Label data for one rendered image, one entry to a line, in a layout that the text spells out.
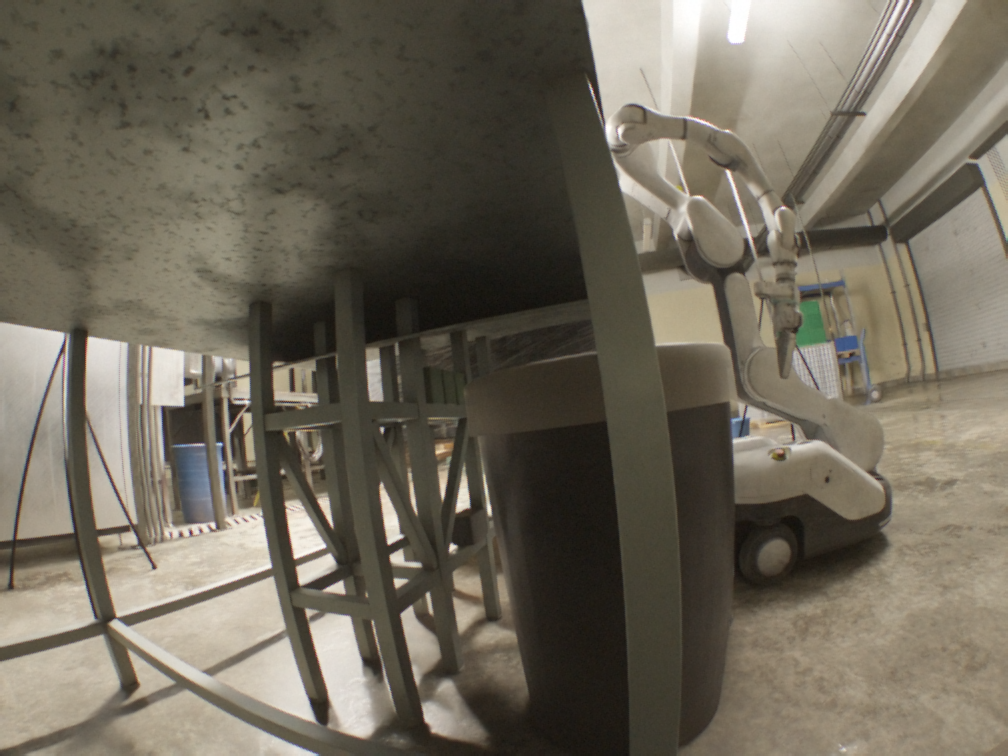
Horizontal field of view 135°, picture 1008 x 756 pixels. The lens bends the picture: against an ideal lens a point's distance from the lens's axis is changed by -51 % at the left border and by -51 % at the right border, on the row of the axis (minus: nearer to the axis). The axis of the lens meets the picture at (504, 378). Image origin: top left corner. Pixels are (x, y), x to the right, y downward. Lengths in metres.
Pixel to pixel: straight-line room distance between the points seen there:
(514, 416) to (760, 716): 0.63
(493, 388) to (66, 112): 0.55
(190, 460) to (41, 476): 1.43
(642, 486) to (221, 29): 0.44
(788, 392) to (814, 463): 0.25
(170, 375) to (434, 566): 2.84
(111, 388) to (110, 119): 2.48
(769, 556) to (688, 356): 0.78
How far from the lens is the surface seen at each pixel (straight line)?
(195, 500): 3.66
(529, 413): 0.48
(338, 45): 0.36
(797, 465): 1.15
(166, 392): 3.39
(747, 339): 1.34
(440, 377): 0.96
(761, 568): 1.19
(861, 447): 1.46
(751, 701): 0.83
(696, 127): 1.35
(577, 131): 0.36
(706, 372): 0.52
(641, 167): 1.46
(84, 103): 0.45
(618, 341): 0.29
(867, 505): 1.31
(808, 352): 6.74
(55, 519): 2.72
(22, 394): 2.70
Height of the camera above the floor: 0.52
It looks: 7 degrees up
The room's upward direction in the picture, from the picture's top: 7 degrees counter-clockwise
